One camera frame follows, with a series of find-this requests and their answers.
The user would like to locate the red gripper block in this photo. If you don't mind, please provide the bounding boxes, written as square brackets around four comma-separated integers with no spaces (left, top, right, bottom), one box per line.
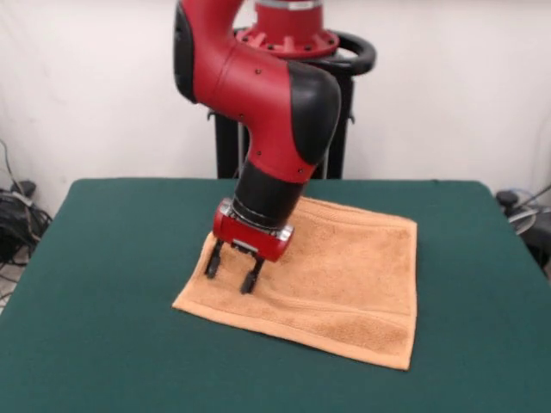
[204,202,296,295]

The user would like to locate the orange terry towel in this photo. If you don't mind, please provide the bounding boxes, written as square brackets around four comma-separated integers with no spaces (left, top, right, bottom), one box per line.
[171,196,419,372]

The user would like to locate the dark green table cloth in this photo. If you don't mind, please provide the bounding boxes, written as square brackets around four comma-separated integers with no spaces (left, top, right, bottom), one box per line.
[0,178,551,413]

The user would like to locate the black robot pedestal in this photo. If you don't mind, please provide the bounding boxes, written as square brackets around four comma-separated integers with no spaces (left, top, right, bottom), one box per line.
[206,28,378,181]

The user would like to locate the black cable tangle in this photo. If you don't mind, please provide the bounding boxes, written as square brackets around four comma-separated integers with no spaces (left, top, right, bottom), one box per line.
[494,120,551,276]
[0,137,53,302]

